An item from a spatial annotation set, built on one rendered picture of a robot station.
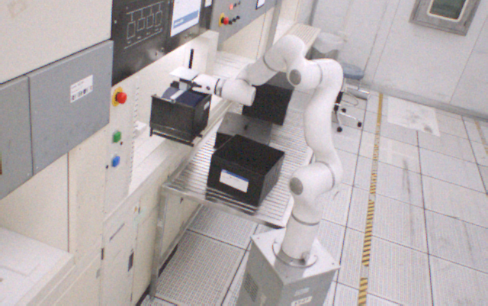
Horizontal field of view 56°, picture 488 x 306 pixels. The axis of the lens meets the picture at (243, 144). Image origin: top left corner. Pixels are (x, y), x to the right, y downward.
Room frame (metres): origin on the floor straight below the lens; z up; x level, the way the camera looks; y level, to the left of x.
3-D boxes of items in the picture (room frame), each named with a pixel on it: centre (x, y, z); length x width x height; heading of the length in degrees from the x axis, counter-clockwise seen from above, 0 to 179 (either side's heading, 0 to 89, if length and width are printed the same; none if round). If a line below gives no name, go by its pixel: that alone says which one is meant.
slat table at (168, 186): (2.32, -0.09, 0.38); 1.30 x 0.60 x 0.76; 169
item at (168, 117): (1.89, 0.31, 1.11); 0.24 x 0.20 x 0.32; 168
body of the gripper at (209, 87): (1.87, 0.21, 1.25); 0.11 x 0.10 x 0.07; 78
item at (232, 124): (2.31, 0.01, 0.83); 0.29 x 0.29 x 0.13; 86
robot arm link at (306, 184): (1.46, -0.27, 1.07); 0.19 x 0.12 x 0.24; 136
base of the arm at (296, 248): (1.49, -0.30, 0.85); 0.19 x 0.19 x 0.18
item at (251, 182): (1.90, -0.04, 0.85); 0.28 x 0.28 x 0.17; 71
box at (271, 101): (2.78, -0.10, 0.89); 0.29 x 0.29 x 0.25; 83
